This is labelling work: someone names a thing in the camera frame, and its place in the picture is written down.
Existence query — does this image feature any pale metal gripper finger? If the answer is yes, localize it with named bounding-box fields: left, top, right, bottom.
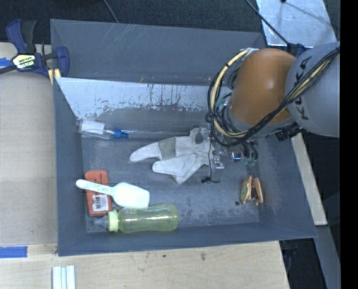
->
left=210, top=156, right=226, bottom=184

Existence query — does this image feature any toy burger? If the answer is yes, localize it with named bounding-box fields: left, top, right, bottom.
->
left=239, top=175, right=264, bottom=207

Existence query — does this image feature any white cloth glove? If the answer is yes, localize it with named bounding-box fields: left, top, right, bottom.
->
left=129, top=127, right=216, bottom=185

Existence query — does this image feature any yellow-green baby bottle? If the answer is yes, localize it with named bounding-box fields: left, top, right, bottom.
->
left=92, top=203, right=179, bottom=234

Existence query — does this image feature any white plastic scoop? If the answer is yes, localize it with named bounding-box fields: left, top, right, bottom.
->
left=75, top=178, right=151, bottom=209

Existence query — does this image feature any grey metal bin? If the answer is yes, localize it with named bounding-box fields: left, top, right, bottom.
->
left=49, top=18, right=318, bottom=257

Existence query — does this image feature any orange flat block with barcode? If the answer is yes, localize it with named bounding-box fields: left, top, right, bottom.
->
left=83, top=170, right=114, bottom=217

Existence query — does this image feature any clear plastic bottle blue cap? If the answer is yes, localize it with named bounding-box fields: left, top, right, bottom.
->
left=77, top=119, right=129, bottom=140

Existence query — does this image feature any black cylinder on white bracket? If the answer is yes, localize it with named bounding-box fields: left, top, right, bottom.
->
left=274, top=122, right=302, bottom=141

